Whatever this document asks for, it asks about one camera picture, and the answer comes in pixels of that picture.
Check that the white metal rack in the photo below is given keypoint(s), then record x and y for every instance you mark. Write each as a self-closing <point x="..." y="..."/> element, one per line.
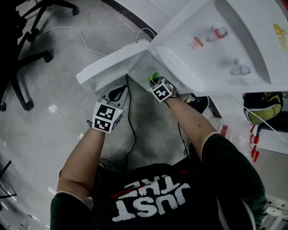
<point x="276" y="213"/>

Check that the green cup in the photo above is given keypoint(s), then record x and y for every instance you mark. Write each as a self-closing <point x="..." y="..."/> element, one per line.
<point x="155" y="75"/>

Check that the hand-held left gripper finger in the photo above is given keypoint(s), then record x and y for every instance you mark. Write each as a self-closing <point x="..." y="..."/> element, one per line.
<point x="123" y="98"/>
<point x="112" y="92"/>

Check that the black metal bar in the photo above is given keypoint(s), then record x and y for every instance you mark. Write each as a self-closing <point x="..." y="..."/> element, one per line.
<point x="214" y="107"/>

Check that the blue dispenser tap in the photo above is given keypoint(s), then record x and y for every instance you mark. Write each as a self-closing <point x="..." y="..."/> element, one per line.
<point x="240" y="68"/>

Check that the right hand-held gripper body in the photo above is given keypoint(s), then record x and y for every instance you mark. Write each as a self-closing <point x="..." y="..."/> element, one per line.
<point x="163" y="92"/>

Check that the white water dispenser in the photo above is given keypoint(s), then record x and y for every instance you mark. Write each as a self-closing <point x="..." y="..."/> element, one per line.
<point x="191" y="20"/>

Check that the white drip tray grille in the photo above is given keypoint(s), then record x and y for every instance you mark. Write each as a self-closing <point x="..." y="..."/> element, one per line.
<point x="177" y="65"/>

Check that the black metal frame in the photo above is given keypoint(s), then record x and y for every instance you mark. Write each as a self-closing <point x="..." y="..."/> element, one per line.
<point x="5" y="179"/>

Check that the person's black shoe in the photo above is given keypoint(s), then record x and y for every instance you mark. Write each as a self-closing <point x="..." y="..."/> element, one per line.
<point x="196" y="102"/>

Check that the white board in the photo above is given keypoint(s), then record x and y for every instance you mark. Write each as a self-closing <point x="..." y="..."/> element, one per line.
<point x="274" y="141"/>

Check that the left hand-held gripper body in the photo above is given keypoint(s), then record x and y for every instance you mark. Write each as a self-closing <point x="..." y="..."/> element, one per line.
<point x="105" y="116"/>

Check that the person's left forearm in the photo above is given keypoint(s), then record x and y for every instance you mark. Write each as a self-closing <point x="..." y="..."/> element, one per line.
<point x="81" y="161"/>

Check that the red dispenser tap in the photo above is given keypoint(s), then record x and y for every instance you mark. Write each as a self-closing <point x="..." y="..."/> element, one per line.
<point x="218" y="33"/>

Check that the red white packet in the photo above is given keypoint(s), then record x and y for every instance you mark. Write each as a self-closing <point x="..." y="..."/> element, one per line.
<point x="222" y="130"/>

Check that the person's right forearm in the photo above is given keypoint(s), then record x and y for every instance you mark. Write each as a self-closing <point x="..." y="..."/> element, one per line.
<point x="193" y="125"/>

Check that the white cabinet door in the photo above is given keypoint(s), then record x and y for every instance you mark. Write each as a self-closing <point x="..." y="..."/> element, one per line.
<point x="108" y="65"/>

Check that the black yellow-green backpack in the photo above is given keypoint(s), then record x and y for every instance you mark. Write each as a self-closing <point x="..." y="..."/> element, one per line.
<point x="263" y="107"/>

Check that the person's torso black printed shirt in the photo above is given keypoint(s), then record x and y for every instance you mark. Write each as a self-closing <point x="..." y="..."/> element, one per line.
<point x="171" y="197"/>

